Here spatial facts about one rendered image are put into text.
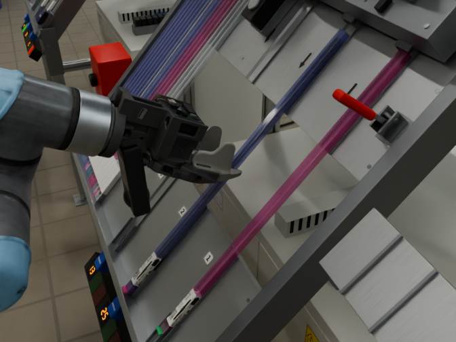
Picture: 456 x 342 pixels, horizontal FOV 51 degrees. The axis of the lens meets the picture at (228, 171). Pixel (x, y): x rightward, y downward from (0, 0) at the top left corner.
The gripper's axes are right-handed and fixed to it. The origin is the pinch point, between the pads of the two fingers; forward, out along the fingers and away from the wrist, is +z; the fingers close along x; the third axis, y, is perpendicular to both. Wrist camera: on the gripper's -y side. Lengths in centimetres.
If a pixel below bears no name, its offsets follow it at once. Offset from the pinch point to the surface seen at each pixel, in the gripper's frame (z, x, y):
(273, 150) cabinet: 41, 41, -11
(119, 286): -7.8, 0.9, -24.3
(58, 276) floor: 16, 81, -95
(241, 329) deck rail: -3.0, -20.9, -10.0
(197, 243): -1.9, -4.3, -10.6
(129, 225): -4.6, 11.9, -20.3
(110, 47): 7, 89, -11
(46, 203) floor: 17, 126, -94
